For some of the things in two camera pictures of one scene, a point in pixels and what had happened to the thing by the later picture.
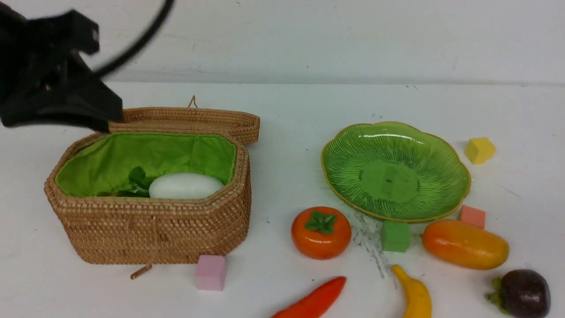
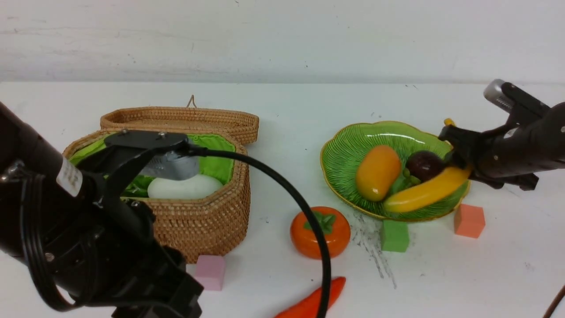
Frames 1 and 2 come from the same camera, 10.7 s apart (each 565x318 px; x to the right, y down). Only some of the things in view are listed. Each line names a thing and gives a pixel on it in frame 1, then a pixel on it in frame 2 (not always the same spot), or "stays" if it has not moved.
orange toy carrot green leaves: [316, 304] stays
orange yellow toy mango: [464, 244] to [377, 171]
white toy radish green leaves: [139, 186] to [196, 187]
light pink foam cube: [210, 272] stays
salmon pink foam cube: [472, 215] stays
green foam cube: [395, 236] stays
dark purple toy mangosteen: [522, 293] to [422, 164]
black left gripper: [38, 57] to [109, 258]
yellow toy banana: [418, 297] to [428, 191]
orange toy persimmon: [321, 233] stays
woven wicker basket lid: [244, 124] stays
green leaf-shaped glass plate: [394, 170] stays
